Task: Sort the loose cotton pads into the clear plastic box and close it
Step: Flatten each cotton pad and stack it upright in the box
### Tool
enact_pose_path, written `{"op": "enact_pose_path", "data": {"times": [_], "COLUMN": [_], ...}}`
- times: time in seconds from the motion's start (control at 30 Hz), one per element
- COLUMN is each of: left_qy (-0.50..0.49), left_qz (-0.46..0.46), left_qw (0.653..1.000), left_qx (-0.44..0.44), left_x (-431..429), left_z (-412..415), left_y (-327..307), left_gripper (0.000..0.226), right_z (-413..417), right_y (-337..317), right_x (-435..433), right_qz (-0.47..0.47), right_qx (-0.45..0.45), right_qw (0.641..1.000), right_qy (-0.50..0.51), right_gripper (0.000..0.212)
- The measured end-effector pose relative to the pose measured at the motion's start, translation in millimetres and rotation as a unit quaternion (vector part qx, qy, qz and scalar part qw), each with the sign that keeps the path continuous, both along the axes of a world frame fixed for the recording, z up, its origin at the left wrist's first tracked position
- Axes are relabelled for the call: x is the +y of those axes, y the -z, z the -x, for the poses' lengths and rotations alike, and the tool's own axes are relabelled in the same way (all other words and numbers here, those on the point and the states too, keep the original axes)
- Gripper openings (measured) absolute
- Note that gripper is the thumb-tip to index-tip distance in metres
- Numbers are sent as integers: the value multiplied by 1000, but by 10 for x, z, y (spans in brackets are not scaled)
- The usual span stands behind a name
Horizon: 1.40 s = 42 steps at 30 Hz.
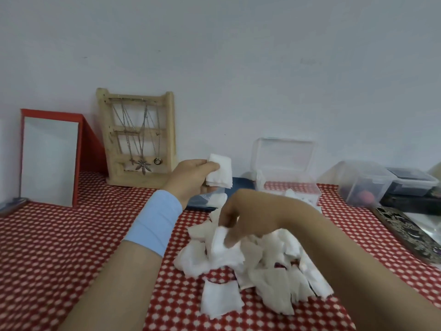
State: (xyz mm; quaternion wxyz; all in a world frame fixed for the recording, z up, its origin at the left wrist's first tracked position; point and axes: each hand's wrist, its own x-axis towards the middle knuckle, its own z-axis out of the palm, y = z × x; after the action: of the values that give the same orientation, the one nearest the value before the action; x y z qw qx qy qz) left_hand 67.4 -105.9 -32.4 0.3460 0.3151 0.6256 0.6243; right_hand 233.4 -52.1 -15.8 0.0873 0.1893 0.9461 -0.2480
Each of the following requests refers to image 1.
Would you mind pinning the wooden jewelry stand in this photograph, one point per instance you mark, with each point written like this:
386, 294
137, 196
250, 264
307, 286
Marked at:
169, 134

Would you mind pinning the red framed mirror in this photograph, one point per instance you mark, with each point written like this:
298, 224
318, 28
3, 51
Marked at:
48, 158

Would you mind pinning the beige plastic tub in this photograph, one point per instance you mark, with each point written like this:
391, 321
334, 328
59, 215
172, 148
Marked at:
435, 172

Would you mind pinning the person's right hand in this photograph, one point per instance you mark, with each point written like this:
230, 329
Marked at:
262, 213

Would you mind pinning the pile of white cotton pads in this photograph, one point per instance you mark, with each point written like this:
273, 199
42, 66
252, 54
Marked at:
275, 272

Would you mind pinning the person's right forearm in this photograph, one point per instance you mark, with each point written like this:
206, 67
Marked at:
361, 272

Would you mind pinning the pink makeup sponge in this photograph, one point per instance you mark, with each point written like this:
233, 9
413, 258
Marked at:
366, 197

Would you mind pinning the clear cotton pad box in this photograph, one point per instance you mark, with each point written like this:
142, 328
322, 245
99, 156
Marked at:
282, 153

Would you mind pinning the red checkered tablecloth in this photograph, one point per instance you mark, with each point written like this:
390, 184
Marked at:
69, 258

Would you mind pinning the clear container with black contents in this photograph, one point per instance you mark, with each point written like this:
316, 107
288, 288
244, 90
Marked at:
411, 179

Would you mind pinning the dark blue pouch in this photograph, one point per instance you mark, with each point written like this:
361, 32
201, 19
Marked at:
243, 184

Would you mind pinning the person's left hand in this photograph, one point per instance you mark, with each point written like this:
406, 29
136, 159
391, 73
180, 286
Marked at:
187, 179

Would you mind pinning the black tray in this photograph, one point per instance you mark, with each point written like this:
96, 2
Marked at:
413, 205

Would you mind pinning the clear lidded plastic container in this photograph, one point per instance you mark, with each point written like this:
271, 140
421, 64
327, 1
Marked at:
365, 175

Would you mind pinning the light blue wristband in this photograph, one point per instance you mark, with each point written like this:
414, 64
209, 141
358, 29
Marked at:
155, 224

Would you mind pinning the phone with patterned case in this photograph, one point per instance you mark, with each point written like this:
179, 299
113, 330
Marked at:
406, 230

